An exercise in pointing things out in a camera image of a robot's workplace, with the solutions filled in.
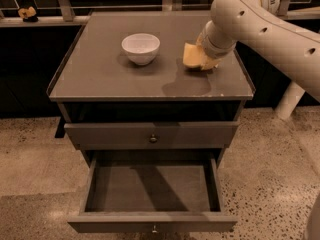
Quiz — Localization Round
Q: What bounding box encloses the yellow sponge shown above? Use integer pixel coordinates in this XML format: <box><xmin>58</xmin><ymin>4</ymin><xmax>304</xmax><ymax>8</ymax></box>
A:
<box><xmin>183</xmin><ymin>43</ymin><xmax>208</xmax><ymax>70</ymax></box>

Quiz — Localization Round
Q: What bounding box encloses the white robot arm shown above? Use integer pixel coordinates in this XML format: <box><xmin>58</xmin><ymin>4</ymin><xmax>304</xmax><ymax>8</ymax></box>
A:
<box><xmin>202</xmin><ymin>0</ymin><xmax>320</xmax><ymax>240</ymax></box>

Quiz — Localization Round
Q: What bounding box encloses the grey top drawer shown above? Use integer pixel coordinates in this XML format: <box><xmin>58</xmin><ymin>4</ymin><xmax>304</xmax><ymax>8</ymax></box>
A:
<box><xmin>65</xmin><ymin>121</ymin><xmax>239</xmax><ymax>150</ymax></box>

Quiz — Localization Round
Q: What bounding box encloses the grey drawer cabinet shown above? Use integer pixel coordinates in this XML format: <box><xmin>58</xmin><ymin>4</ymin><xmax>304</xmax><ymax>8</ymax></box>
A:
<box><xmin>48</xmin><ymin>11</ymin><xmax>254</xmax><ymax>158</ymax></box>

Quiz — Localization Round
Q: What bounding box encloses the open grey middle drawer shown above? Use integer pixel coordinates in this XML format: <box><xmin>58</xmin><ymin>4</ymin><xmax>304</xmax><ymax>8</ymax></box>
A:
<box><xmin>68</xmin><ymin>150</ymin><xmax>237</xmax><ymax>233</ymax></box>

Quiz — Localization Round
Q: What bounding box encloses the metal middle drawer knob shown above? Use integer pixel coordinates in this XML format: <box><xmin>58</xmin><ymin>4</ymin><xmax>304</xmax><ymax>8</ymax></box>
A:
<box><xmin>151</xmin><ymin>225</ymin><xmax>158</xmax><ymax>234</ymax></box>

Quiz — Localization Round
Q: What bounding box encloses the white ceramic bowl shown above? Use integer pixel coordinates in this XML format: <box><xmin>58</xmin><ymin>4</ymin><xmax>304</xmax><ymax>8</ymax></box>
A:
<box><xmin>121</xmin><ymin>33</ymin><xmax>160</xmax><ymax>65</ymax></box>

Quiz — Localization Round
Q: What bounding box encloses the white diagonal pole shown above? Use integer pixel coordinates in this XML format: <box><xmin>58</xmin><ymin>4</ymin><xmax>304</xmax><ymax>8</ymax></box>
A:
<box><xmin>275</xmin><ymin>81</ymin><xmax>305</xmax><ymax>120</ymax></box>

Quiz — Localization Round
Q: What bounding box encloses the round metal top knob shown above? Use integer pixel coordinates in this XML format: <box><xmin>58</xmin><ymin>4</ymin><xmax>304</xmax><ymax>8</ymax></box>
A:
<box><xmin>149</xmin><ymin>134</ymin><xmax>158</xmax><ymax>143</ymax></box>

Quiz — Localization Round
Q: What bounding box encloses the small yellow black object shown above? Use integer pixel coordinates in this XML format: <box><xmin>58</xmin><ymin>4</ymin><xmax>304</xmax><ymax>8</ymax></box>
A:
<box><xmin>18</xmin><ymin>6</ymin><xmax>38</xmax><ymax>22</ymax></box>

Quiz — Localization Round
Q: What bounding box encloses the metal railing frame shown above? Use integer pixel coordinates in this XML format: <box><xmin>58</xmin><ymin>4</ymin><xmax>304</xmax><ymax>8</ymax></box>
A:
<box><xmin>0</xmin><ymin>0</ymin><xmax>320</xmax><ymax>29</ymax></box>

